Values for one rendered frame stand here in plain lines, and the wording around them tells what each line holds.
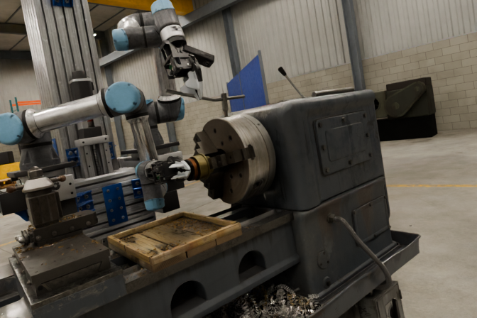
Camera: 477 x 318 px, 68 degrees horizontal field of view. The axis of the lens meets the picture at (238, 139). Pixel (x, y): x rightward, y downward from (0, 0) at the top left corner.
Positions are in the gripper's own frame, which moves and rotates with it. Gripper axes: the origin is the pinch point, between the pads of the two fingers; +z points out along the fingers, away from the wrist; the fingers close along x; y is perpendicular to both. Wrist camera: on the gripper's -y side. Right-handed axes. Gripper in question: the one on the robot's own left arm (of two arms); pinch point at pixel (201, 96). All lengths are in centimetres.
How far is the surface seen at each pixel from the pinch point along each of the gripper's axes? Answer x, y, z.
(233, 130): -3.5, -9.8, 12.2
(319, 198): -3, -35, 44
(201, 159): -12.7, 0.0, 17.4
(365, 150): 0, -69, 33
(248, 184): -6.6, -10.0, 30.8
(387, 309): -15, -58, 94
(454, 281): -44, -162, 123
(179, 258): -6.5, 21.3, 44.0
